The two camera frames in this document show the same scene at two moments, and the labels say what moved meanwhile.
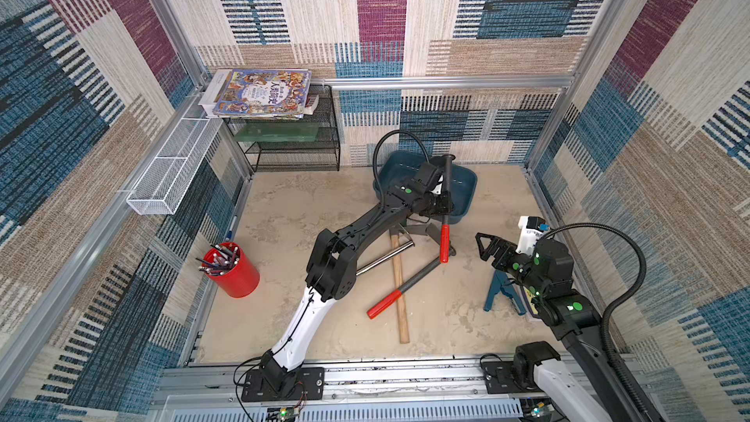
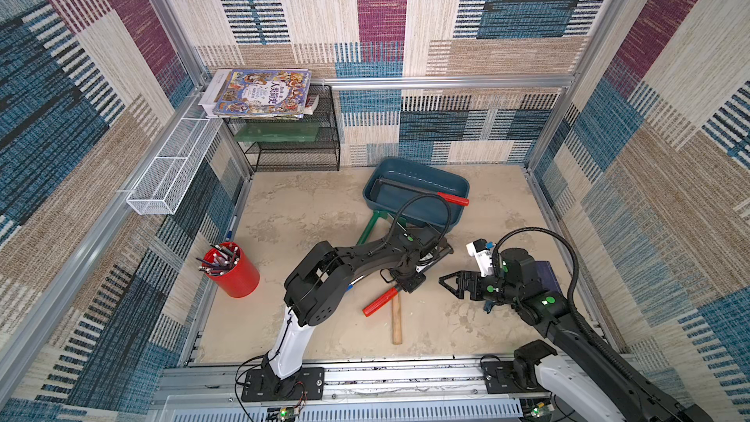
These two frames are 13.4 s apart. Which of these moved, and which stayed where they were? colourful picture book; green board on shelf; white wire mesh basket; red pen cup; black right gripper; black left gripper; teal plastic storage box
Moved: black left gripper; black right gripper; teal plastic storage box
Stayed: green board on shelf; white wire mesh basket; colourful picture book; red pen cup
